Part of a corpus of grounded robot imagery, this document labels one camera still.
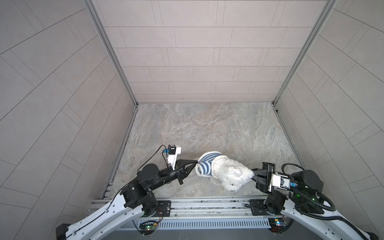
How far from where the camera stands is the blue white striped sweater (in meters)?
0.54

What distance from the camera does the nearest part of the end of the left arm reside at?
0.54 meters

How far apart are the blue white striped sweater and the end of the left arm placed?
0.03 m
